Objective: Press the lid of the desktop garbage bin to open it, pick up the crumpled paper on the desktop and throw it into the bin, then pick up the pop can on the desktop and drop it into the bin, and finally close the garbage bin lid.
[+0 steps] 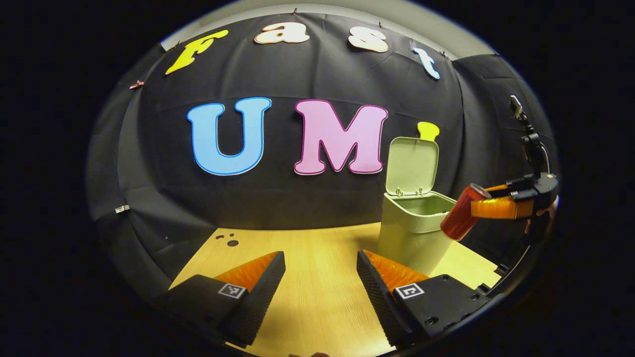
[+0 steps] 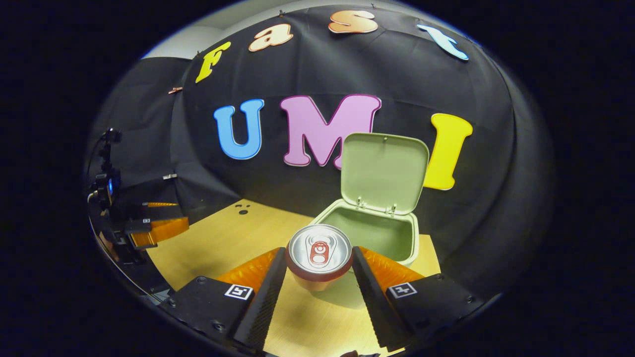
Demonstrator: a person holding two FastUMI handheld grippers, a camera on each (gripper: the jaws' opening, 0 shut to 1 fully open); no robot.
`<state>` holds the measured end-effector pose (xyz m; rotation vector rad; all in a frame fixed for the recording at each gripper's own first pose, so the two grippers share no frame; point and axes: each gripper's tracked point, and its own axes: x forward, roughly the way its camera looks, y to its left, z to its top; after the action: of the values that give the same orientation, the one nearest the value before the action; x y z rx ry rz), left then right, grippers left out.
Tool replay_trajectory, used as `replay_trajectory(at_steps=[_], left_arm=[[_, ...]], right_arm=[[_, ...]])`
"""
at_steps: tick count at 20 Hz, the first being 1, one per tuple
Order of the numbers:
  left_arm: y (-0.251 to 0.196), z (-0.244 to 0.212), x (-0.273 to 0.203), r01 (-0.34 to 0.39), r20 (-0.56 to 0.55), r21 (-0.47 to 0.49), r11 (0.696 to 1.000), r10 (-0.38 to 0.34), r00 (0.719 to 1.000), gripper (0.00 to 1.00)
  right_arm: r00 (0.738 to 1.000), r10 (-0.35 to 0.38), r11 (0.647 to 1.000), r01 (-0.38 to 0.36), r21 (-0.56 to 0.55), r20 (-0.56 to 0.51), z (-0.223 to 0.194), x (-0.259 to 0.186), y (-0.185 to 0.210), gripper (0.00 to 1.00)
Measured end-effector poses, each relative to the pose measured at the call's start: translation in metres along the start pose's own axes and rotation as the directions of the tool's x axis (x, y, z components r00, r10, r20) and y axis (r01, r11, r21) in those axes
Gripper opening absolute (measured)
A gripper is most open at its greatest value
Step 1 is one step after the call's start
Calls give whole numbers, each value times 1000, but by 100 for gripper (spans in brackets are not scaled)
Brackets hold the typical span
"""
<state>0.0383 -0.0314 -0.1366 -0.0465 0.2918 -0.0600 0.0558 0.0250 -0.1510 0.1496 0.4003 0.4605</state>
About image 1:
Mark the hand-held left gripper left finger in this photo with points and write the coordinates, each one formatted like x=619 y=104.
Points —
x=258 y=302

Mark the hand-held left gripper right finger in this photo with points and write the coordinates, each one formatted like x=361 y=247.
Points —
x=379 y=302

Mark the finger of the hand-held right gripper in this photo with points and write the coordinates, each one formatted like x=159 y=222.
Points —
x=506 y=188
x=501 y=208

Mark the red pop can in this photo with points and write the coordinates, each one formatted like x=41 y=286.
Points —
x=461 y=215

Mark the pale green desktop garbage bin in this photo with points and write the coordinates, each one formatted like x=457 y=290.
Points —
x=407 y=223

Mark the wooden desktop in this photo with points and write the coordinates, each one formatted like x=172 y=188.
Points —
x=307 y=258

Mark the black backdrop cloth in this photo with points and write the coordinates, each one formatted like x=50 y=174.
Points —
x=297 y=198

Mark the white cloth clip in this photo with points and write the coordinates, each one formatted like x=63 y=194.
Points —
x=122 y=209

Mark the pink cloth clip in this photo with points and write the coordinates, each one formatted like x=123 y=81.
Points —
x=136 y=85

